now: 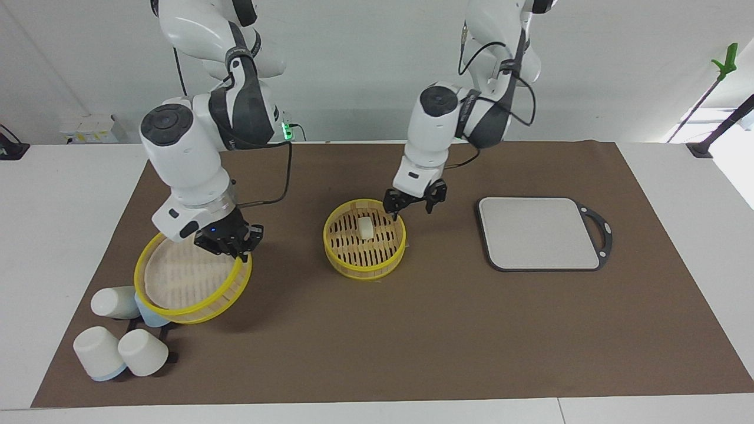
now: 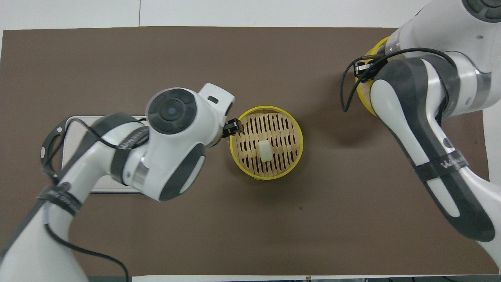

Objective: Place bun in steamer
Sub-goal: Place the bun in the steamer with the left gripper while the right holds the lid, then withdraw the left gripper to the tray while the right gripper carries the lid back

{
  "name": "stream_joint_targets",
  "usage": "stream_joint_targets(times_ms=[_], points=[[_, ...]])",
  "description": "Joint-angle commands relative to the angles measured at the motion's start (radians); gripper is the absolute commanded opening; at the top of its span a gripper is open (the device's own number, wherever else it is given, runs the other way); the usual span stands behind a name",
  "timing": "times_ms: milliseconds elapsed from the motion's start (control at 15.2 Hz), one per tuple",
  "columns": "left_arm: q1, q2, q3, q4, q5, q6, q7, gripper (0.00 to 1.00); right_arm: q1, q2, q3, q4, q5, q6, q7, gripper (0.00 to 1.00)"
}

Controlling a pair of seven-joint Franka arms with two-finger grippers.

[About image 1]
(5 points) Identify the white cardboard box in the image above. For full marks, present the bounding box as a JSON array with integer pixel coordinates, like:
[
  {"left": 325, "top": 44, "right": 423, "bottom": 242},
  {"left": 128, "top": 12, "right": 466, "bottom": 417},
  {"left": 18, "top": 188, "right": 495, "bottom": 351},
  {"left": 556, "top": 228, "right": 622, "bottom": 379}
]
[{"left": 59, "top": 115, "right": 127, "bottom": 144}]

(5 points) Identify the white cutting board grey rim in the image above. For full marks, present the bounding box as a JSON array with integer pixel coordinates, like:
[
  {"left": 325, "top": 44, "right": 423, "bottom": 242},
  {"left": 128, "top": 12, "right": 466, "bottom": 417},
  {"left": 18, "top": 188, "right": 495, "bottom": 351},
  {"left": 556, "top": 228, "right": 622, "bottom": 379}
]
[{"left": 476, "top": 196, "right": 613, "bottom": 273}]

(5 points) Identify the white cup with blue rim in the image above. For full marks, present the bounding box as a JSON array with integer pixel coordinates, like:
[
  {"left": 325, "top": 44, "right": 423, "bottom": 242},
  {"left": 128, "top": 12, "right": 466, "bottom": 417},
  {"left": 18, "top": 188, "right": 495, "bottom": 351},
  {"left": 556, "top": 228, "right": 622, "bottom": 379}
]
[
  {"left": 73, "top": 326, "right": 127, "bottom": 382},
  {"left": 90, "top": 286, "right": 140, "bottom": 320}
]

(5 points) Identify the black cup rack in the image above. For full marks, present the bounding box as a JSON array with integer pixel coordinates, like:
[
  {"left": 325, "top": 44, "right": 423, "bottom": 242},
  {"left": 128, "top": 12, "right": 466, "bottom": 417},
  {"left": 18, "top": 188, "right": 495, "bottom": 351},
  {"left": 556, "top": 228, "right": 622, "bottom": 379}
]
[{"left": 127, "top": 315, "right": 178, "bottom": 363}]

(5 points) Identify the yellow bamboo steamer base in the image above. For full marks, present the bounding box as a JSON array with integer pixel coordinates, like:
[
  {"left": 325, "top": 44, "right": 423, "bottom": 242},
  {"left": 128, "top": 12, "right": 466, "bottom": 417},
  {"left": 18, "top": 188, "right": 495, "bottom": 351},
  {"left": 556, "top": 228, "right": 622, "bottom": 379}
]
[{"left": 323, "top": 198, "right": 407, "bottom": 281}]

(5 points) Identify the light blue plastic cup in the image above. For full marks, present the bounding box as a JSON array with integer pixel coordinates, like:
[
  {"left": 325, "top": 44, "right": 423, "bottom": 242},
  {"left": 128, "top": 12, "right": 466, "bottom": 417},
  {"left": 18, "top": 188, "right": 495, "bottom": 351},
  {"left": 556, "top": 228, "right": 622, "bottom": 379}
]
[{"left": 134, "top": 293, "right": 174, "bottom": 328}]

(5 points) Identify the brown table mat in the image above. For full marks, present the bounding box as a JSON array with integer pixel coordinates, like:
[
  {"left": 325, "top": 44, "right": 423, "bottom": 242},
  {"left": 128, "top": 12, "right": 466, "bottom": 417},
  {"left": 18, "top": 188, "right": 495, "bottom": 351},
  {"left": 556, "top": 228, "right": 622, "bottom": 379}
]
[{"left": 31, "top": 140, "right": 754, "bottom": 409}]

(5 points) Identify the yellow steamer lid white top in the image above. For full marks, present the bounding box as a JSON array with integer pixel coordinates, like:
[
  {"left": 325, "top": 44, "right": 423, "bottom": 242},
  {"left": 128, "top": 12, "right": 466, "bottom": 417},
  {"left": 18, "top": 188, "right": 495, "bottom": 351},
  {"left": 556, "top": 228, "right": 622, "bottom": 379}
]
[{"left": 134, "top": 231, "right": 253, "bottom": 325}]

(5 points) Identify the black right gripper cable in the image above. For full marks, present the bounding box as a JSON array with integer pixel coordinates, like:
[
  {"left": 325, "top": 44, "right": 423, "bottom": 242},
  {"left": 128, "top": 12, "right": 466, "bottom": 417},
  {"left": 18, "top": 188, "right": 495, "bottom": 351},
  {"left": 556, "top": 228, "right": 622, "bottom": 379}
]
[{"left": 233, "top": 140, "right": 294, "bottom": 208}]

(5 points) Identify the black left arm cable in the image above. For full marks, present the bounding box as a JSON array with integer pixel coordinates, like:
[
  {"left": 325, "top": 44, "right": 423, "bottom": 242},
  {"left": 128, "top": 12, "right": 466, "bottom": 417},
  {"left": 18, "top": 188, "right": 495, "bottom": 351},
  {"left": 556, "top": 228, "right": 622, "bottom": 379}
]
[{"left": 458, "top": 24, "right": 537, "bottom": 171}]

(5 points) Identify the green clamp on thin rod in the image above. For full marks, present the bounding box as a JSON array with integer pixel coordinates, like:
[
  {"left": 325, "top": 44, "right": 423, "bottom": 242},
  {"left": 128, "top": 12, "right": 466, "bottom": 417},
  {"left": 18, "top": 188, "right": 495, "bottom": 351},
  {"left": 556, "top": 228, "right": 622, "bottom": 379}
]
[{"left": 666, "top": 42, "right": 739, "bottom": 144}]

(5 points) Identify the black stand with base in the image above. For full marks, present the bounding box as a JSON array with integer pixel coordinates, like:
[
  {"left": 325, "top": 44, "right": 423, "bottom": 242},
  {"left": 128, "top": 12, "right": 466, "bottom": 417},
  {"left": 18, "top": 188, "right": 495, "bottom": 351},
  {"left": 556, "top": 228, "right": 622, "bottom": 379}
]
[{"left": 686, "top": 94, "right": 754, "bottom": 158}]

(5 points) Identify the white plastic cup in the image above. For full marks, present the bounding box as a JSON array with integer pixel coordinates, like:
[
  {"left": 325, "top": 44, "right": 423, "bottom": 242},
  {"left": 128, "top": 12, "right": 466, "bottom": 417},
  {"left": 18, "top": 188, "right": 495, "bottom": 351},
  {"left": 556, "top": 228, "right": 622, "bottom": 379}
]
[{"left": 118, "top": 329, "right": 170, "bottom": 377}]

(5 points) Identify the black device with cable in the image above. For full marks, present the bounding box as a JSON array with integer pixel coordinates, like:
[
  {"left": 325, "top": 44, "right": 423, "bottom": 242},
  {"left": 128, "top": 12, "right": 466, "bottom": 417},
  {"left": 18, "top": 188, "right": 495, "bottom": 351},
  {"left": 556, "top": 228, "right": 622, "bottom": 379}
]
[{"left": 0, "top": 124, "right": 30, "bottom": 161}]

